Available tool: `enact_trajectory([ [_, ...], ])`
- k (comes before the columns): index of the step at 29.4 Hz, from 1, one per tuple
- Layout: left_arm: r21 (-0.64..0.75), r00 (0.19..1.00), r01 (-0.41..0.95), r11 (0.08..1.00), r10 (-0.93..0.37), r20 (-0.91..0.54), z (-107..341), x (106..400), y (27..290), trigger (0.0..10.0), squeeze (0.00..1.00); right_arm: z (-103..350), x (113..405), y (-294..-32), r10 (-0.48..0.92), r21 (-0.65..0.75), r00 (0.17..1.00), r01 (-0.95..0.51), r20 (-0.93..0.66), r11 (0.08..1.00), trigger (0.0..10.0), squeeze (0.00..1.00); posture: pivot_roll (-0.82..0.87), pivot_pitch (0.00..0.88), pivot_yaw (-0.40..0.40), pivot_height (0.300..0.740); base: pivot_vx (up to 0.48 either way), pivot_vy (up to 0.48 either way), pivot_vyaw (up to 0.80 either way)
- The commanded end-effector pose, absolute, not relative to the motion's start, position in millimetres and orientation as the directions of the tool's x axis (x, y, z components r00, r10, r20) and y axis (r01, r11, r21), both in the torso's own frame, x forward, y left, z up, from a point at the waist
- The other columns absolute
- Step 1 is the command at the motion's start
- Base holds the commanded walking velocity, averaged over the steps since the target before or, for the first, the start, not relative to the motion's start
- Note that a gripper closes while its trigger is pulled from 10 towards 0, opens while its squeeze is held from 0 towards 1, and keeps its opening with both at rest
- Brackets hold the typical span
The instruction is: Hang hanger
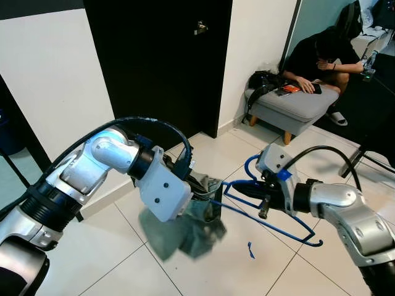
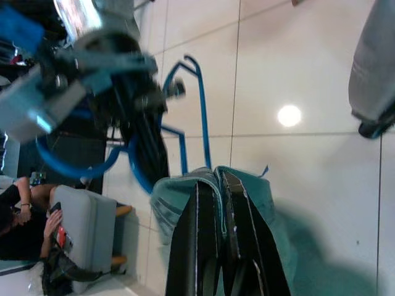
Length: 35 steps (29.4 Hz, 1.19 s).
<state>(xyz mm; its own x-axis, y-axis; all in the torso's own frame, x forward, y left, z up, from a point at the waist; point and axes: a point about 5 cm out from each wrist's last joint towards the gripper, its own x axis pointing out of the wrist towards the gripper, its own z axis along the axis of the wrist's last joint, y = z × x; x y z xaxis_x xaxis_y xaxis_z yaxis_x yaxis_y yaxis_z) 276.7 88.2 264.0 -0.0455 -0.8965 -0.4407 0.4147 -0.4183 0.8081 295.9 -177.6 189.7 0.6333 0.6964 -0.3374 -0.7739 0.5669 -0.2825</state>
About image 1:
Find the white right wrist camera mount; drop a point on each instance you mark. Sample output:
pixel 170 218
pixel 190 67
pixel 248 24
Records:
pixel 274 161

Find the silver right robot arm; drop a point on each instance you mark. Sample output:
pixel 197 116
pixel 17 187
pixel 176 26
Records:
pixel 352 222

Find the faded blue denim garment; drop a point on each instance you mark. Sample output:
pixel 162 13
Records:
pixel 185 231

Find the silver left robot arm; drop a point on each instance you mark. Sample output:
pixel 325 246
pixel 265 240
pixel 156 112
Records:
pixel 99 154

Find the white desk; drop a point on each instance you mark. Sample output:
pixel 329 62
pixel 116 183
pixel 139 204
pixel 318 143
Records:
pixel 379 43

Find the small blue plastic scrap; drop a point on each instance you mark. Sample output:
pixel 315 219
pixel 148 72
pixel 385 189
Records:
pixel 250 250

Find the black metal clothes rack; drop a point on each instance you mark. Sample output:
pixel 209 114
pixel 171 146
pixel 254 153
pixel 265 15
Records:
pixel 370 161

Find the white slide sandal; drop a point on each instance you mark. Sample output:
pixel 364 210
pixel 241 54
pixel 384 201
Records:
pixel 336 117

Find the small orange item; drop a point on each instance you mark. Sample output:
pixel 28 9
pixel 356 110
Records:
pixel 290 89

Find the blue plastic clothes hanger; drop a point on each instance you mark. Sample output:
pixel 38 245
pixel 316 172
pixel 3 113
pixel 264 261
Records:
pixel 246 168

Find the black bag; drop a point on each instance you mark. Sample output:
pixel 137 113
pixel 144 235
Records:
pixel 264 81

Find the grey upholstered ottoman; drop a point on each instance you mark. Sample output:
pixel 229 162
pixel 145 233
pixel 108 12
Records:
pixel 293 108

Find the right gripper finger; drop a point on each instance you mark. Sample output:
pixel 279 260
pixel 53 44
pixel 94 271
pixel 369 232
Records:
pixel 247 185
pixel 250 193

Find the seated person black clothes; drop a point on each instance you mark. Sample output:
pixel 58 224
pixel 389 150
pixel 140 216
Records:
pixel 321 58

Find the black room door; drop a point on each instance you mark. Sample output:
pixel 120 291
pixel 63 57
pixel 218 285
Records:
pixel 154 61

